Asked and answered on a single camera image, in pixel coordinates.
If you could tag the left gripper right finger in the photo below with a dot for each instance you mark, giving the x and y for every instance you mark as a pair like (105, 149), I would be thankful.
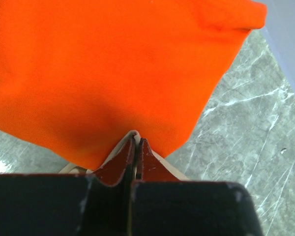
(162, 205)

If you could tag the beige t-shirt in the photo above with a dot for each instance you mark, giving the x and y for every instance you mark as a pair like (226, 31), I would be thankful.
(71, 168)

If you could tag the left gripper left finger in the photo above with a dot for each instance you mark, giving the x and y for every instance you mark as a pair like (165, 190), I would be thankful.
(94, 204)

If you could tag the folded orange t-shirt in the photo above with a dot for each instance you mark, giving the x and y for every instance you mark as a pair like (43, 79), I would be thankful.
(77, 75)

